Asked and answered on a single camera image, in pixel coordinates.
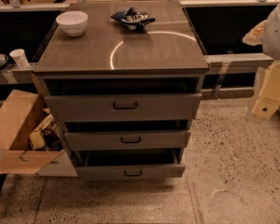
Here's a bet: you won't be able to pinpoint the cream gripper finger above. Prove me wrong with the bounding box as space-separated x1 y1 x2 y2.
251 98 280 119

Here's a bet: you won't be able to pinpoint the grey top drawer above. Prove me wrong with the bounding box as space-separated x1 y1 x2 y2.
46 94 201 122

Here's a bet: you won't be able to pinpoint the grey drawer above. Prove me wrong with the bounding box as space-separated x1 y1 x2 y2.
76 148 186 180
64 131 190 150
46 94 201 122

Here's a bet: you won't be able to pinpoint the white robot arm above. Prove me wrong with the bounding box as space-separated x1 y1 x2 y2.
243 3 280 119

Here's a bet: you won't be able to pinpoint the grey middle drawer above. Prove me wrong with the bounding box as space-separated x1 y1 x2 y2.
64 131 190 150

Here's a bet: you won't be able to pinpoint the grey drawer cabinet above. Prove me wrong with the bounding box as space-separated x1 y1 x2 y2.
35 1 209 169

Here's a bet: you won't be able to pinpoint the grey bottom drawer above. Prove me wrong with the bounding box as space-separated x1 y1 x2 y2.
76 148 186 180

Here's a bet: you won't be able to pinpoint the open cardboard box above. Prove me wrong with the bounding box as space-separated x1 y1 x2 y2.
0 90 77 176

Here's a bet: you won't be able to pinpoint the blue crumpled snack bag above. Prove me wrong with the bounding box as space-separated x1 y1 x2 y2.
111 7 156 31

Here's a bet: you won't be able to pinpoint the white ceramic bowl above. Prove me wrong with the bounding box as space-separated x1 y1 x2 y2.
56 11 88 36

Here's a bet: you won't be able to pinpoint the items inside cardboard box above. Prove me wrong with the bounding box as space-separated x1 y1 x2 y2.
29 108 63 151

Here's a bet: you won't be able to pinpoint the white paper cup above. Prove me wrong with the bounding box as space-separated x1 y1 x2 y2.
9 49 29 68

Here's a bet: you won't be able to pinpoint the metal shelf rail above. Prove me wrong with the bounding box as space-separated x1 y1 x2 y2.
204 53 273 75

